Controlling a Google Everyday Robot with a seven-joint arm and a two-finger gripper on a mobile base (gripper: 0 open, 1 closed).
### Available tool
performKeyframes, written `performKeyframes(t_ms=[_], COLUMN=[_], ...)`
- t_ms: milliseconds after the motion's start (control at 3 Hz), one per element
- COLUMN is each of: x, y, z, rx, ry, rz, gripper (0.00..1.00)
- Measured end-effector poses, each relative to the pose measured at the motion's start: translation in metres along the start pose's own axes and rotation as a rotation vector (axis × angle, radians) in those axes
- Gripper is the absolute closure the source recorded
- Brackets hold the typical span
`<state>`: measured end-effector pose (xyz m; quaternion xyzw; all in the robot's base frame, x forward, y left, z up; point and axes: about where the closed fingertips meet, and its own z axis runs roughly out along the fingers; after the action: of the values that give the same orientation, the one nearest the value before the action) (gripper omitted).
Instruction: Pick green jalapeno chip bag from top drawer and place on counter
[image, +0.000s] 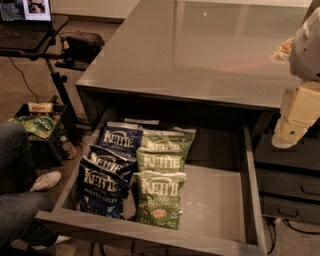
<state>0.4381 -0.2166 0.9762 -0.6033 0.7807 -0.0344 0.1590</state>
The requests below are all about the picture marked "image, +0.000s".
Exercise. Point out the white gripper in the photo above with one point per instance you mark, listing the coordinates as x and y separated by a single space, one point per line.
306 50

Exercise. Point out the green jalapeno chip bag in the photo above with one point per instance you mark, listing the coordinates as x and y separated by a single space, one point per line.
159 198
174 139
159 161

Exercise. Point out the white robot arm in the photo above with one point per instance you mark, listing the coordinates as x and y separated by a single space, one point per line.
303 50

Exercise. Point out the open grey top drawer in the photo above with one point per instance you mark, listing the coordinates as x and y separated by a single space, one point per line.
221 213

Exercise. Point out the grey counter cabinet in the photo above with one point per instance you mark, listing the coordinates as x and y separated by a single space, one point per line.
208 52

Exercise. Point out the rear blue Kettle chip bag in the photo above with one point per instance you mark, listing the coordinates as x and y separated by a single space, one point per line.
122 138

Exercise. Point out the blue kettle chip bag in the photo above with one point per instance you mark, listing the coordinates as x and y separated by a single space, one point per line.
100 192
112 162
122 138

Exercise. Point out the middle blue Kettle chip bag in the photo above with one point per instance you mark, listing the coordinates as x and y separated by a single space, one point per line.
112 162

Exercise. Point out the front blue Kettle chip bag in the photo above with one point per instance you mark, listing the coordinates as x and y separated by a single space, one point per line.
100 192

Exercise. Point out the dark bag on stand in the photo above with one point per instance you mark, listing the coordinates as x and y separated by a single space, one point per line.
79 49

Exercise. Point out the black lower drawers unit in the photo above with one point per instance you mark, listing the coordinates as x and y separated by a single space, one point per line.
289 179

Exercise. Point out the small bottle beside crate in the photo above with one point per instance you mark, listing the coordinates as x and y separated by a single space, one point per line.
68 147

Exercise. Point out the black crate with snacks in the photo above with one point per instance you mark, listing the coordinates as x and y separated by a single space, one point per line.
47 152

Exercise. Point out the white sneaker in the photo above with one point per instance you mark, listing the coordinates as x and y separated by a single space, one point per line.
46 181

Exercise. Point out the green snack package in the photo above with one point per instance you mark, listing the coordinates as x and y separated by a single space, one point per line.
39 125

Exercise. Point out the tan box on crate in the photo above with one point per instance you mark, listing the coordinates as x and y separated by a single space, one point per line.
40 107

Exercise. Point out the person's leg in jeans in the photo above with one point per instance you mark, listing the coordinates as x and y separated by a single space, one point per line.
17 168

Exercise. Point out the person's near leg jeans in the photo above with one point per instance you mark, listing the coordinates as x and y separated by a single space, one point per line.
17 220

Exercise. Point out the open laptop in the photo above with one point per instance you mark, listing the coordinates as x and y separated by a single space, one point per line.
24 24

